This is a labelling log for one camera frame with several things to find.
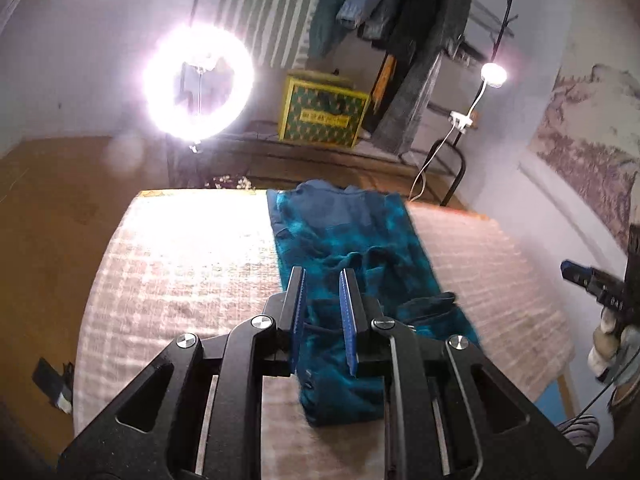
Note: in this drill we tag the beige checked blanket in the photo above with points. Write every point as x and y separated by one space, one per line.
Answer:
175 270

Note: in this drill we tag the landscape wall tapestry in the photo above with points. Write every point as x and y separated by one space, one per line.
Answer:
585 150

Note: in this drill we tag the yellow green patterned box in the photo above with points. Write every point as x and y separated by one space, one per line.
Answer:
320 115

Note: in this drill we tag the striped cloth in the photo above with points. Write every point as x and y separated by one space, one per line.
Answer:
580 432

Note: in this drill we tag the teal tie-dye garment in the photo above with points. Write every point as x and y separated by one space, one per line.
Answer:
340 230

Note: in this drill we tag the white clip lamp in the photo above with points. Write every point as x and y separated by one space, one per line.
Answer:
494 75

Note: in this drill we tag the person's right hand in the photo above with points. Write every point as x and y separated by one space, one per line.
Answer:
607 345

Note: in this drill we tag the hanging teal garment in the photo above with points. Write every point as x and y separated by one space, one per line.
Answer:
325 15

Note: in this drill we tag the hanging dark grey coat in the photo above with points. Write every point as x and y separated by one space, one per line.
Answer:
425 60

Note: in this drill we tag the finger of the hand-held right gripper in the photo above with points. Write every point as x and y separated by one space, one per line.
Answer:
577 275

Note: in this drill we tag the green white striped curtain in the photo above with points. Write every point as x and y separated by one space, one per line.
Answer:
270 10

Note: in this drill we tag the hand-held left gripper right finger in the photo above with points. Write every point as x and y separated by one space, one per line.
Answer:
347 320

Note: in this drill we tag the dark object on floor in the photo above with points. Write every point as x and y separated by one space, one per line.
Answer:
52 382

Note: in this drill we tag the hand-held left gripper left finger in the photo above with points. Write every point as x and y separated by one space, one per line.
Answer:
299 310

